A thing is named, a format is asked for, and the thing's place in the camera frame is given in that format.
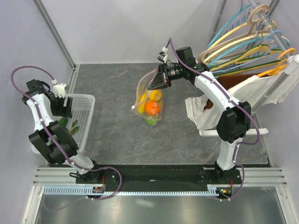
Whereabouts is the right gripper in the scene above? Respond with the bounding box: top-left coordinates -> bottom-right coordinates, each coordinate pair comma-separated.
148,63 -> 185,91

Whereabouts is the clear zip top bag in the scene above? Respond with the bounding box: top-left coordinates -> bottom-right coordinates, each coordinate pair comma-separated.
131,69 -> 163,121

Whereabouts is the orange fruit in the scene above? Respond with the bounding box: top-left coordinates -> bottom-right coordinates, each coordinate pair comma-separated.
144,101 -> 160,116

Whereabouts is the yellow banana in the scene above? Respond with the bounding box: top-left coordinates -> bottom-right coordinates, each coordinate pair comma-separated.
137,91 -> 147,114

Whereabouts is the green custard apple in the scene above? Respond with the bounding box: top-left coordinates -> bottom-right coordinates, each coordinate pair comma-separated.
145,117 -> 159,126

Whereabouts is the yellow pear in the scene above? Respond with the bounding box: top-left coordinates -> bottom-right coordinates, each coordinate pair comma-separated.
149,90 -> 162,102

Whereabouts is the green cucumber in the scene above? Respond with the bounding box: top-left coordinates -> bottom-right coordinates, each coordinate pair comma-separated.
58,117 -> 68,127

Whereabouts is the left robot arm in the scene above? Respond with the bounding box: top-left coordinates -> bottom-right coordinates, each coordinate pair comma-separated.
22,79 -> 103,183

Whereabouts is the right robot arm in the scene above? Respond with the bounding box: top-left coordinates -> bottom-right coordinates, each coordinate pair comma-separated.
148,47 -> 251,184

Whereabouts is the white plastic basket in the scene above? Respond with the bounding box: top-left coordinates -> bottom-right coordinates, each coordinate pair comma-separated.
26,94 -> 95,153

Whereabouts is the green leaf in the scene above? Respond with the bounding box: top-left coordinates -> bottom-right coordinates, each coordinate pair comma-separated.
67,120 -> 79,136

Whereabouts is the brown box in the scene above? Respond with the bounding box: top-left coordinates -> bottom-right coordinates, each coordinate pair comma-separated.
202,74 -> 254,112

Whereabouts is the white cloth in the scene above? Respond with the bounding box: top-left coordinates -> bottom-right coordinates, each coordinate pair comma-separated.
185,71 -> 299,131

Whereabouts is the yellow hanger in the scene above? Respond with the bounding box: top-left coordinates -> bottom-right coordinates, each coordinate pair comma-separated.
210,44 -> 270,71

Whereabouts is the green hanger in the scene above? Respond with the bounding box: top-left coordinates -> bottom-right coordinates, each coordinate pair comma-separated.
210,44 -> 282,77

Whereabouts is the light blue hanger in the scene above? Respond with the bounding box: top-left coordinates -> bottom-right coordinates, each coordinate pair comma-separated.
208,30 -> 283,77

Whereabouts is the beige wooden hanger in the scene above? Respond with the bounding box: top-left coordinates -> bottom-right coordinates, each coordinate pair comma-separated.
198,4 -> 269,63

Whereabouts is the orange hanger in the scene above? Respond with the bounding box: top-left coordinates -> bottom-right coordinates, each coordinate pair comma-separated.
256,48 -> 296,78

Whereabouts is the teal hanger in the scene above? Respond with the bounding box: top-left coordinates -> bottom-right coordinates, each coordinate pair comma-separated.
205,3 -> 290,68

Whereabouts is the white clothes rack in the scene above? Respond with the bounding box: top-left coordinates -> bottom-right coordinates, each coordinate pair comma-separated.
198,0 -> 299,138

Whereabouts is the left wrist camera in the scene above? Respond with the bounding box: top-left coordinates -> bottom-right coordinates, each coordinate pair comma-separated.
52,79 -> 67,98

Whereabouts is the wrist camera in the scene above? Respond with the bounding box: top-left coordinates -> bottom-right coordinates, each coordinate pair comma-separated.
157,47 -> 168,64
52,79 -> 67,98

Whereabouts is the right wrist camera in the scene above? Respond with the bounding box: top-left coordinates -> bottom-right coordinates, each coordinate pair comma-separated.
157,47 -> 168,64

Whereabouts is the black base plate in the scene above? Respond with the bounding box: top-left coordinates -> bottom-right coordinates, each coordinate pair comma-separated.
69,164 -> 242,192

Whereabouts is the white cable duct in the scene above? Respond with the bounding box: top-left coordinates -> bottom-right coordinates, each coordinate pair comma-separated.
43,184 -> 232,196

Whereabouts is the aluminium frame post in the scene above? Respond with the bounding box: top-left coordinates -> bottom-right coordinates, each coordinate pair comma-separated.
32,0 -> 76,70

